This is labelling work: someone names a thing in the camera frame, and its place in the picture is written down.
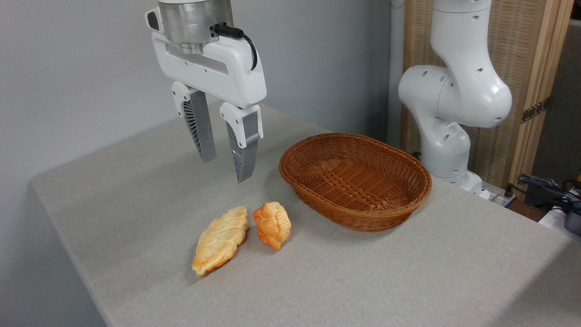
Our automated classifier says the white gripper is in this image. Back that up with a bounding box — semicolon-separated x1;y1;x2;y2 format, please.
145;8;267;183

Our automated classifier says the small round orange bread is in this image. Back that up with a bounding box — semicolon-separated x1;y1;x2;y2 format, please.
252;201;292;252

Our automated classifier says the long golden bread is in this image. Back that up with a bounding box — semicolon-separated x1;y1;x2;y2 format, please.
192;206;250;277

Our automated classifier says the brown wicker basket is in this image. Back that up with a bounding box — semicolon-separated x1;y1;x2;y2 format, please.
278;132;433;233

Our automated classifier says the metal screen hinge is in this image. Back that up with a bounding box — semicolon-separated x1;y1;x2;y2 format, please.
521;97;551;124

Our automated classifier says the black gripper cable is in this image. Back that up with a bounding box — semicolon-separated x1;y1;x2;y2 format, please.
212;23;258;71

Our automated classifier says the black cable bundle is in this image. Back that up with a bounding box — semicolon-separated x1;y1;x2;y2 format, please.
507;173;581;215

